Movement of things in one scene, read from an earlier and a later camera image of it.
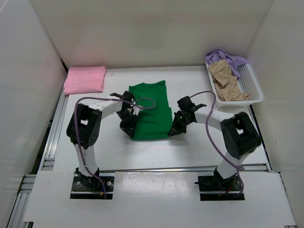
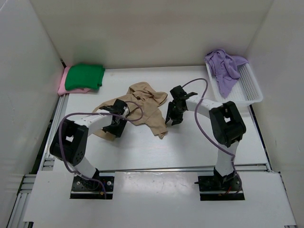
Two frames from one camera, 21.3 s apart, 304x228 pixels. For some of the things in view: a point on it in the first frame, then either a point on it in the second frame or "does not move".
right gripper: [175, 129] to [170, 114]
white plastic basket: [247, 82] does not move
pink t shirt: [84, 79] to [62, 90]
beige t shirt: [225, 83] to [143, 101]
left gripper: [129, 128] to [117, 131]
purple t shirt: [234, 61] does not move
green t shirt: [155, 120] to [84, 76]
